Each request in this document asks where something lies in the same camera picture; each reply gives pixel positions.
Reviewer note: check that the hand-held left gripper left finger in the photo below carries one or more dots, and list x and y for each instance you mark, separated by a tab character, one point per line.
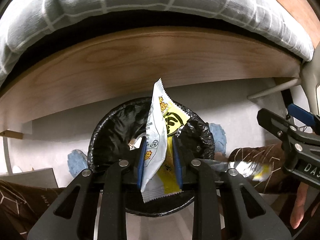
141	165

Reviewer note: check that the wooden headboard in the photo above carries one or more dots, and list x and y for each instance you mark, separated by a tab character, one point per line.
295	10

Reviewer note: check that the blue fuzzy slipper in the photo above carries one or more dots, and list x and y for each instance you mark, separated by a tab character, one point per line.
77	163
218	137

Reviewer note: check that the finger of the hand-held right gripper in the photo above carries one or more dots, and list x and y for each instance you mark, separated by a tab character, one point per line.
300	112
275	125

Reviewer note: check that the crumpled white scrap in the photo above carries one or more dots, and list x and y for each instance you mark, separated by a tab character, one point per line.
136	143

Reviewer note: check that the brown patterned pants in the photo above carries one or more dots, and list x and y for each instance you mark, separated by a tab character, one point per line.
260	155

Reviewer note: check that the grey board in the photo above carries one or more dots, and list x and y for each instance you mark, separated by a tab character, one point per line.
30	177

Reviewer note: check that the trash bin with black bag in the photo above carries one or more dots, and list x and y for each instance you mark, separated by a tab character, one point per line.
112	130

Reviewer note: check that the person's right hand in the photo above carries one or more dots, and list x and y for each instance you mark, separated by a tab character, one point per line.
301	205

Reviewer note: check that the silver yellow wrapper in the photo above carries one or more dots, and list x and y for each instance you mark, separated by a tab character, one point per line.
246	170

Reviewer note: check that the beige padded panel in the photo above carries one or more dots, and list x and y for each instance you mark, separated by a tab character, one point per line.
310	80

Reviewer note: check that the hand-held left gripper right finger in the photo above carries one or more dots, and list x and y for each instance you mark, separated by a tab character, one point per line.
178	165

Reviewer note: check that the white yellow snack packet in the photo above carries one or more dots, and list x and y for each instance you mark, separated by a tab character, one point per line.
156	130

